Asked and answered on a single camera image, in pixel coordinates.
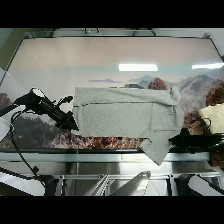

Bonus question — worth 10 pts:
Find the cream garment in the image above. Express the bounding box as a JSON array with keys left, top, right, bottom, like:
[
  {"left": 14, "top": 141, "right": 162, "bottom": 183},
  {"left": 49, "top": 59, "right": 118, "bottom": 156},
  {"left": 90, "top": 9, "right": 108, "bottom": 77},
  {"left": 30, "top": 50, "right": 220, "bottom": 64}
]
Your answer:
[{"left": 198, "top": 103, "right": 224, "bottom": 135}]

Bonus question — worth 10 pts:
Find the black cable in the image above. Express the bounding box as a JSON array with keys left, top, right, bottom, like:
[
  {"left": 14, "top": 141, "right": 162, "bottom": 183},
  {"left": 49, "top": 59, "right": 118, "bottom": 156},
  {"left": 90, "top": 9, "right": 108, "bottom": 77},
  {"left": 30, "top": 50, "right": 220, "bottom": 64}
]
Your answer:
[{"left": 8, "top": 111, "right": 46, "bottom": 183}]

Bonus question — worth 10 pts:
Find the silver frame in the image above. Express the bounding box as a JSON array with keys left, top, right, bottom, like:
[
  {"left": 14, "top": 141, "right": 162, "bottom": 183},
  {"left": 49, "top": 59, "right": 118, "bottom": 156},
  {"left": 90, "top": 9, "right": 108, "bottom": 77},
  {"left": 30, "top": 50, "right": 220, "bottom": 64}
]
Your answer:
[{"left": 0, "top": 28, "right": 224, "bottom": 197}]

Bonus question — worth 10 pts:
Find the grey T-shirt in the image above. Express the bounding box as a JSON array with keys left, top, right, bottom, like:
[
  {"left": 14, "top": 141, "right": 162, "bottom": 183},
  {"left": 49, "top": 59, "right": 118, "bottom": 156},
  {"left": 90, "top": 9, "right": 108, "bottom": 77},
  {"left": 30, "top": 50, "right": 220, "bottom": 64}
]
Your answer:
[{"left": 71, "top": 85, "right": 185, "bottom": 167}]

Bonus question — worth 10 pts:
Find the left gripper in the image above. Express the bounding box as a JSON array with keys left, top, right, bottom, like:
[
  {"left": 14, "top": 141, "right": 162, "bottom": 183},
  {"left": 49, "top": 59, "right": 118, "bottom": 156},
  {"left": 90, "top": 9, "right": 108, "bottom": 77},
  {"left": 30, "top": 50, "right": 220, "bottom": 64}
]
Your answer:
[{"left": 54, "top": 111, "right": 80, "bottom": 132}]

